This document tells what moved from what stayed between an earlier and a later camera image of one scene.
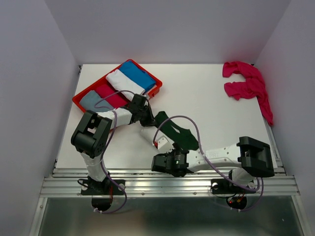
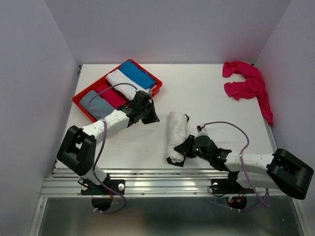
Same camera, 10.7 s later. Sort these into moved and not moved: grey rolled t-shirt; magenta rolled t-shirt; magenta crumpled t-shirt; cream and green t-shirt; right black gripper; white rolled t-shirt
Moved: right black gripper; cream and green t-shirt
Not moved: magenta rolled t-shirt; grey rolled t-shirt; white rolled t-shirt; magenta crumpled t-shirt
